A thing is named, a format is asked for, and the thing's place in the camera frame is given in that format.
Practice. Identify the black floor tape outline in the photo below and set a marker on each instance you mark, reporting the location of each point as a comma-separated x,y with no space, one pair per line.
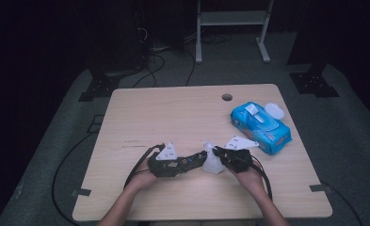
98,115

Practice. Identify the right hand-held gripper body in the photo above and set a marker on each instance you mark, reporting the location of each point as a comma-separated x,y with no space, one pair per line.
240,160

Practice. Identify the white metal stand frame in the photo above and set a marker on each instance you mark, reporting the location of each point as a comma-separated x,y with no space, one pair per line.
233,18

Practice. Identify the person's right hand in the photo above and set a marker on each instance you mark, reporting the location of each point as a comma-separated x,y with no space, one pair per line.
251,182

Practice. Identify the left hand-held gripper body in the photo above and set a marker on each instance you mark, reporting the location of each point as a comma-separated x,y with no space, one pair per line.
162,168

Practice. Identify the person's left hand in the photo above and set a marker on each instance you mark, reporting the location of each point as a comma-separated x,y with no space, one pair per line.
140,180

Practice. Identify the black stand base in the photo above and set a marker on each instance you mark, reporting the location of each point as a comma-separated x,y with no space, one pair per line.
99,89
314,84

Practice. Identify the white wet wipe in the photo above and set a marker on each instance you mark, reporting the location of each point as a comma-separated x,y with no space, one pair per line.
211,164

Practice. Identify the blue wet wipe pack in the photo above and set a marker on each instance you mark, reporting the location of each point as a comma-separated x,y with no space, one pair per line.
267,132

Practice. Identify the dark tape strip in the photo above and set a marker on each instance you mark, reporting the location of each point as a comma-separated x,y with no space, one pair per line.
80,192
319,188

